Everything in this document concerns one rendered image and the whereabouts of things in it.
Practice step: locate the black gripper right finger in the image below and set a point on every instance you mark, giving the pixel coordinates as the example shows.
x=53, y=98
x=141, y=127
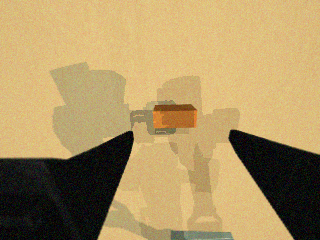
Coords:
x=288, y=177

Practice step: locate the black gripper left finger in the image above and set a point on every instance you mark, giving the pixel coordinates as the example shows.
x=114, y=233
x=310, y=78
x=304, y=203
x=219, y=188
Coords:
x=82, y=187

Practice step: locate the orange block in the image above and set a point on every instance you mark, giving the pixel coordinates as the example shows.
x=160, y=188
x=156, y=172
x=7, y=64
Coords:
x=174, y=116

